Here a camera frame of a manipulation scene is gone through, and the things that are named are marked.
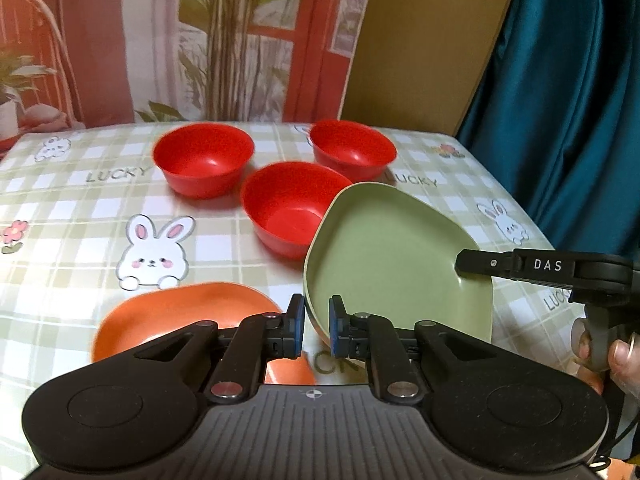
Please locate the red bowl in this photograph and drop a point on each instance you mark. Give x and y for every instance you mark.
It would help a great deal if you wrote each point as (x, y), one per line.
(352, 147)
(287, 210)
(202, 157)

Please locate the checked bunny print tablecloth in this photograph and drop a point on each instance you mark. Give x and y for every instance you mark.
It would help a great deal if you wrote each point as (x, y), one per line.
(70, 220)

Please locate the person's right hand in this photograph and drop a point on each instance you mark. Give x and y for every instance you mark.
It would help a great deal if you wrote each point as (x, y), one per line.
(625, 365)

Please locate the teal curtain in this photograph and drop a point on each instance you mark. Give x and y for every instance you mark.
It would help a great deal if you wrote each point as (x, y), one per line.
(570, 85)

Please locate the green plate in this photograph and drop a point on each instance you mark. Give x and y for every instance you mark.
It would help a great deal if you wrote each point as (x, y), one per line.
(395, 260)

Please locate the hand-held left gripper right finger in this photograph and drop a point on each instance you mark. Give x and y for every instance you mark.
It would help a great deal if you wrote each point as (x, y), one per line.
(336, 325)

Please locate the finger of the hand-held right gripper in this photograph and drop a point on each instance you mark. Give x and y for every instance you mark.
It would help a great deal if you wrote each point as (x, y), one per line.
(500, 263)

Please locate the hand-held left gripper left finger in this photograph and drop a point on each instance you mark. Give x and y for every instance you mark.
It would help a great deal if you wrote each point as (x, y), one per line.
(298, 321)

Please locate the printed window scene backdrop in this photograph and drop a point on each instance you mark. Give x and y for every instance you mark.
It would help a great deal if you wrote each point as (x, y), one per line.
(175, 35)

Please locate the orange plate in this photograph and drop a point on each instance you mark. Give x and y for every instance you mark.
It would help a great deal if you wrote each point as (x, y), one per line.
(165, 315)

